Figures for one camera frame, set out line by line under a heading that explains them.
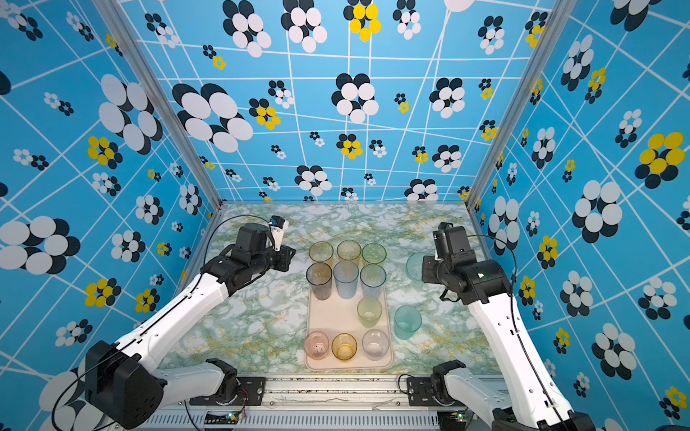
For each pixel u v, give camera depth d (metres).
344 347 0.81
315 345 0.81
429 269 0.63
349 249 0.94
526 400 0.36
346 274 0.84
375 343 0.80
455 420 0.69
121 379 0.38
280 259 0.71
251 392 0.73
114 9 0.68
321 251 0.94
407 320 0.84
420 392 0.73
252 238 0.59
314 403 0.72
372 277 0.83
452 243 0.50
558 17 0.68
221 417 0.71
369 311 0.87
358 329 0.85
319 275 0.83
